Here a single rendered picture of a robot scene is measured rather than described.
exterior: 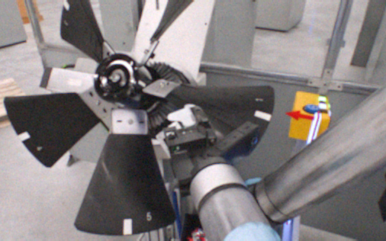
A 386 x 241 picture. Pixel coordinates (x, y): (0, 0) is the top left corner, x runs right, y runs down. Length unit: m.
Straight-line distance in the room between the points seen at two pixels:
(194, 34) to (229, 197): 0.69
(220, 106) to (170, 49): 0.42
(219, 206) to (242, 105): 0.31
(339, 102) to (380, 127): 1.02
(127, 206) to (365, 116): 0.50
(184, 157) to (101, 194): 0.28
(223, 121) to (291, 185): 0.21
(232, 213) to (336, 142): 0.15
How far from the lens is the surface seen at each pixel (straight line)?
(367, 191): 1.67
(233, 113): 0.56
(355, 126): 0.35
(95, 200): 0.65
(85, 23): 0.81
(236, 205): 0.32
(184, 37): 0.94
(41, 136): 0.83
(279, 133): 1.45
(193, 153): 0.43
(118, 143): 0.64
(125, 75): 0.63
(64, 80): 0.97
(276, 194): 0.41
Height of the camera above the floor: 1.46
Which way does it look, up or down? 32 degrees down
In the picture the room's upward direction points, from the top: straight up
